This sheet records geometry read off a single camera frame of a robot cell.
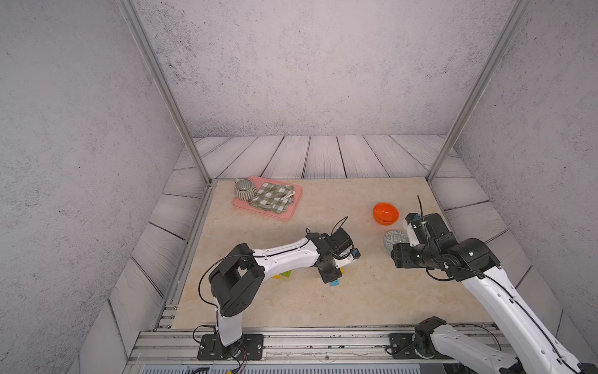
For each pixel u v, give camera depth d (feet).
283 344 2.43
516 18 2.34
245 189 3.54
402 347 2.37
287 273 2.91
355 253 2.49
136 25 2.39
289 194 3.73
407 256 2.07
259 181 4.00
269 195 3.70
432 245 1.65
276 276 1.70
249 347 2.40
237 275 1.66
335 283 2.82
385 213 3.43
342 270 2.53
